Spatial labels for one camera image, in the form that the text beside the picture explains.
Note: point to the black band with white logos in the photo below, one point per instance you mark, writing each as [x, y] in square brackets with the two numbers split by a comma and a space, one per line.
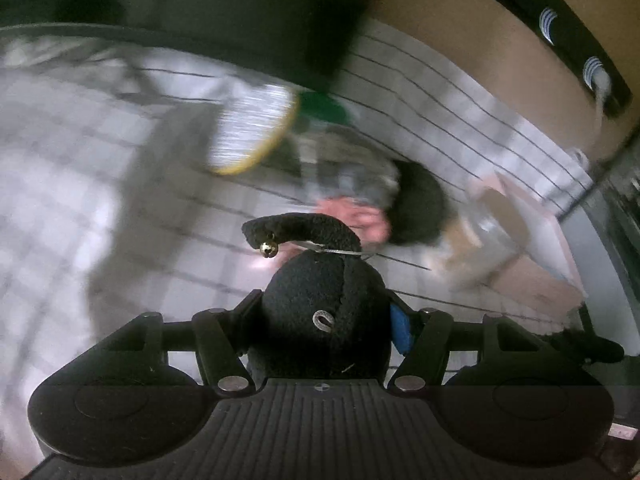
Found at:
[573, 43]

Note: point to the black sofa edge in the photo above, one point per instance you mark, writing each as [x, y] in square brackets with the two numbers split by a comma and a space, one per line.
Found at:
[300, 41]

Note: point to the black plush toy with bell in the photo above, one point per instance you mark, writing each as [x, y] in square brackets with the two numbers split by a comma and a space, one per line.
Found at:
[324, 314]

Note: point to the brown cardboard box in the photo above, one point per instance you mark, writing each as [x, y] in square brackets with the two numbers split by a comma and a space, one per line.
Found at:
[504, 238]

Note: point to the green soft object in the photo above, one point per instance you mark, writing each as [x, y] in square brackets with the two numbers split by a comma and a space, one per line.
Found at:
[321, 107]

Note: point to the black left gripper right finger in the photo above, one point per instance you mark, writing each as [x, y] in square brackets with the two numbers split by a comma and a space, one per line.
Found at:
[421, 337]

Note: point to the pink and black plush toy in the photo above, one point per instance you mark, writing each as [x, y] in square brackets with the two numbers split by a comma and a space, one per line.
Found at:
[416, 215]

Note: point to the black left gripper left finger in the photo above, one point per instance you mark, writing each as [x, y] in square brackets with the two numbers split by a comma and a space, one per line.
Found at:
[221, 338]

